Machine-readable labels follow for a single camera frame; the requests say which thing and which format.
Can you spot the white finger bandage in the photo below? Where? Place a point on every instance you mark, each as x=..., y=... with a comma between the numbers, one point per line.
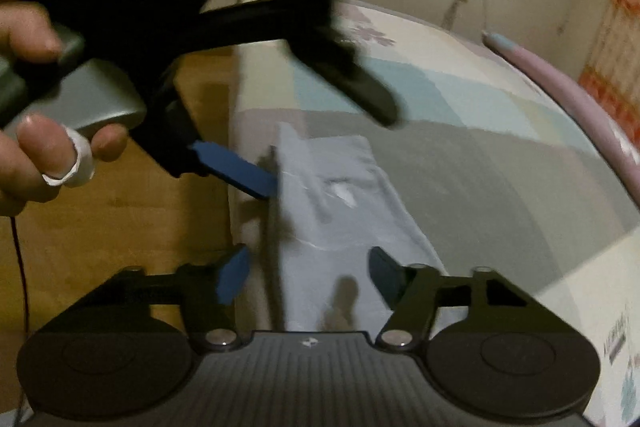
x=83, y=168

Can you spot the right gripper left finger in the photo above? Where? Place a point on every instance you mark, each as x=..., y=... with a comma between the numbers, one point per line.
x=132, y=342

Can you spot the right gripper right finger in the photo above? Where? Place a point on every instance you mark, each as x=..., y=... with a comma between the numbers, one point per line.
x=487, y=350

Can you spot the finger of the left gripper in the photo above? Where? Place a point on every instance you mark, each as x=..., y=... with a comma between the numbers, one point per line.
x=337, y=64
x=229, y=167

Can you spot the person's left hand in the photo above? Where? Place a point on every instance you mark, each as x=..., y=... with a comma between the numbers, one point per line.
x=41, y=147

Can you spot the purple floral rolled quilt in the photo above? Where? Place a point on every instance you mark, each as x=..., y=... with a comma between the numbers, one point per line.
x=606, y=135

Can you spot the beige and red curtain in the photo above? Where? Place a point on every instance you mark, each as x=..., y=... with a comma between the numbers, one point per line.
x=611, y=74

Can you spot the patchwork pastel bed sheet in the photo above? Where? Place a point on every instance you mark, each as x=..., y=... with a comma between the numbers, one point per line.
x=492, y=170

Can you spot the grey patterned pyjama trousers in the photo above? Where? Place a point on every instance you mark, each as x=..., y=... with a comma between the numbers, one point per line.
x=335, y=204

